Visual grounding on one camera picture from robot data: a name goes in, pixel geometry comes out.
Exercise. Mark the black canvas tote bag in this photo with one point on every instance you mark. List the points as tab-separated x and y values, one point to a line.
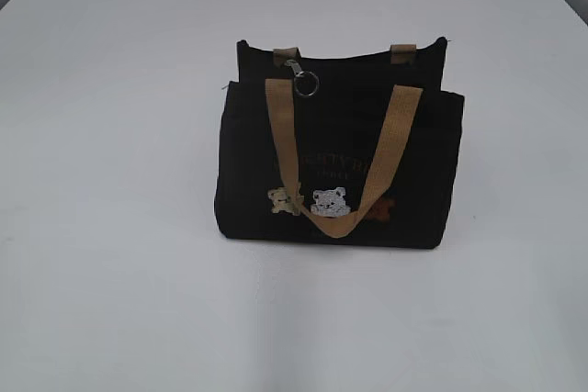
340	113

